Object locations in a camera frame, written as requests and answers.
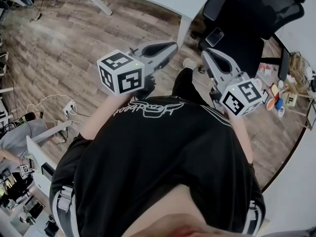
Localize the person's black trouser leg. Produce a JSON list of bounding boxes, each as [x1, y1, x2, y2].
[[171, 67, 211, 106]]

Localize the person's right forearm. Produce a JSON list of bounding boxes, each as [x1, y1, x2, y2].
[[225, 107, 255, 165]]

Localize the black power cable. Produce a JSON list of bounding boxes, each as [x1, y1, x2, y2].
[[29, 0, 43, 23]]

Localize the wooden crate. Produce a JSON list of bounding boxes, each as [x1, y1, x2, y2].
[[288, 51, 310, 96]]

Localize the person's black t-shirt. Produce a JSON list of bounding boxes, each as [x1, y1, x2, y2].
[[48, 95, 267, 237]]

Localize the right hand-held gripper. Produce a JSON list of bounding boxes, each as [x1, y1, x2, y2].
[[200, 47, 264, 118]]

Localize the white power strip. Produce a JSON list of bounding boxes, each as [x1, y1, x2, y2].
[[63, 100, 77, 116]]

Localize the person's left forearm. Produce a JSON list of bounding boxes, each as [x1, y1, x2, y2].
[[79, 93, 136, 141]]

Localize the black mesh office chair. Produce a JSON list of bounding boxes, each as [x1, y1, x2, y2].
[[197, 0, 307, 81]]

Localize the smartphone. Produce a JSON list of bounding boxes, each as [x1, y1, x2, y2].
[[205, 27, 225, 47]]

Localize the white cable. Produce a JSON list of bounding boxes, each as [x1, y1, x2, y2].
[[25, 93, 75, 116]]

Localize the grey shoulder strap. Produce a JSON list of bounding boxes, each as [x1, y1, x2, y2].
[[56, 185, 75, 212], [247, 199, 263, 235]]

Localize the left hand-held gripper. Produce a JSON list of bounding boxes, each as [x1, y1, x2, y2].
[[96, 41, 179, 99]]

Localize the person's beige shoe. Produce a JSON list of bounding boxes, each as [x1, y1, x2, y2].
[[182, 57, 198, 71]]

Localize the small cardboard box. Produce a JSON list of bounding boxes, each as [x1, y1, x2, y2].
[[282, 91, 299, 108]]

